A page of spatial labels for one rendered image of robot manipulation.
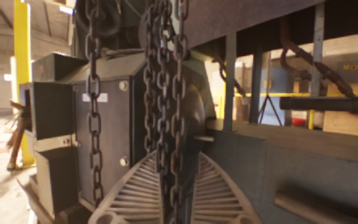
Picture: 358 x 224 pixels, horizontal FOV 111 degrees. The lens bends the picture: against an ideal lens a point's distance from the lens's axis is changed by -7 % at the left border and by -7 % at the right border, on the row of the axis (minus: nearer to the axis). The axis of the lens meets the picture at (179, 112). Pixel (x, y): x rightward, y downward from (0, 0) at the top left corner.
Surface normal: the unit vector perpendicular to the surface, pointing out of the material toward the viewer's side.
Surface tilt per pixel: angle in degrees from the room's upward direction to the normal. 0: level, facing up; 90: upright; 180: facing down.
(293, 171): 90
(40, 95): 90
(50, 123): 90
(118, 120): 90
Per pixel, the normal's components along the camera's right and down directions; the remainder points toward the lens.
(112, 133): -0.48, 0.06
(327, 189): -0.75, 0.04
